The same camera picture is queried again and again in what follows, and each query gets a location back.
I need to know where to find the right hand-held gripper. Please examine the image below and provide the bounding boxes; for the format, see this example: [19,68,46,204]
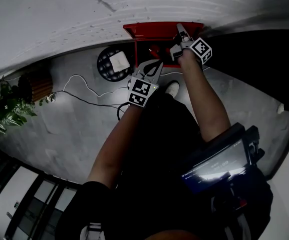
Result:
[169,23,212,65]

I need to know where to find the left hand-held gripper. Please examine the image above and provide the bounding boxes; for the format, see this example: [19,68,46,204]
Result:
[128,60,164,109]

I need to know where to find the person's right forearm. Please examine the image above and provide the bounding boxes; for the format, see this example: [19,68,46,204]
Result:
[178,50,232,143]

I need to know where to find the person's left forearm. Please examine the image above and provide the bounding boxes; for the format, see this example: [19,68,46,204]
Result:
[87,103,145,188]

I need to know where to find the person's white shoe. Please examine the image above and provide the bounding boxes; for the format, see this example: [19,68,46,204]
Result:
[164,80,181,98]

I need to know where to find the white folded cloth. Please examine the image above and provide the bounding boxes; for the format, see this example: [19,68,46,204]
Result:
[108,51,131,73]

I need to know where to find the brown slatted plant pot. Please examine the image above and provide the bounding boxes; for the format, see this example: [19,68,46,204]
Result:
[18,71,54,103]

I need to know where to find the person's black clothing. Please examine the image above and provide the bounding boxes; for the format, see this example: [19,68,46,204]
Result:
[56,93,273,240]

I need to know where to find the black tablet screen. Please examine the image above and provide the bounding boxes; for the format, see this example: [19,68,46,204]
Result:
[180,122,265,195]

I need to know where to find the green leafy plant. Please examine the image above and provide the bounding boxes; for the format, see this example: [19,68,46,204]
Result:
[0,75,57,153]

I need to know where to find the black framed glass door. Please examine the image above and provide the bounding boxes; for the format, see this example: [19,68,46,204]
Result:
[0,145,83,240]

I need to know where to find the white cable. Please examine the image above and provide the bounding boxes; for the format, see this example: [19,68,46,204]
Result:
[63,67,210,98]

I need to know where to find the black cable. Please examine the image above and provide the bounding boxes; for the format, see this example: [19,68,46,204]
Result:
[49,90,130,122]

